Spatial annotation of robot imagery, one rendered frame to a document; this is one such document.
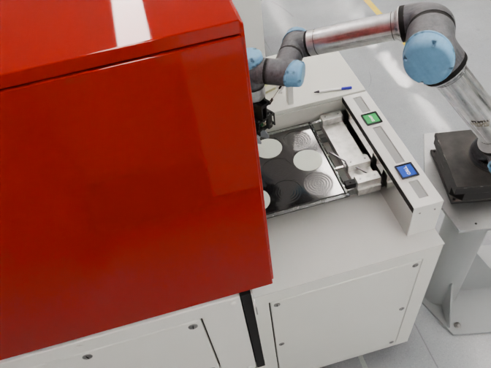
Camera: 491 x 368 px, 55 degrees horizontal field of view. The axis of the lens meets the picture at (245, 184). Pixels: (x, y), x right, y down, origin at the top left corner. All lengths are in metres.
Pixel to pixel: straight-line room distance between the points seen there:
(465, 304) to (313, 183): 1.12
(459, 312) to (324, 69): 1.25
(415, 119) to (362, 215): 1.68
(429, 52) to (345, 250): 0.64
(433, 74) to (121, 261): 0.84
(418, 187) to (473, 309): 1.03
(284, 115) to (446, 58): 0.71
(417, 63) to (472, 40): 2.76
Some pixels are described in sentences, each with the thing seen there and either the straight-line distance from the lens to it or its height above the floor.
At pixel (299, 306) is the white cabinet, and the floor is 0.69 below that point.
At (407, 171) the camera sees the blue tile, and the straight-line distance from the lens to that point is 1.55.
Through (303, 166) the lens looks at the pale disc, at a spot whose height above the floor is 0.90.
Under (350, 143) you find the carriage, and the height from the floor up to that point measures 0.88.
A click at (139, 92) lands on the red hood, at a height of 1.76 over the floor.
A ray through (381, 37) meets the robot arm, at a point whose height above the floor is 1.35.
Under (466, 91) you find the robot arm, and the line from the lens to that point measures 1.33.
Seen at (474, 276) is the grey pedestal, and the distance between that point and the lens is 2.38.
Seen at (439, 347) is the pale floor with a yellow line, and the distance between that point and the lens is 2.33.
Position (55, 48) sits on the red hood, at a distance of 0.59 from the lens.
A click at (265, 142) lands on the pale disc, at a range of 1.72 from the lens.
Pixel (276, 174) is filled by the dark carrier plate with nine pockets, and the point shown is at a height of 0.90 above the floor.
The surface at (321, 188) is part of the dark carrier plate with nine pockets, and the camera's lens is 1.57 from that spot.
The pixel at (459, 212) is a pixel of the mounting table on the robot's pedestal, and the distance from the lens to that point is 1.67.
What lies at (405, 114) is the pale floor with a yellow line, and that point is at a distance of 3.24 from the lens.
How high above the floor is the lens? 2.09
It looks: 49 degrees down
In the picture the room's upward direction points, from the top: 9 degrees counter-clockwise
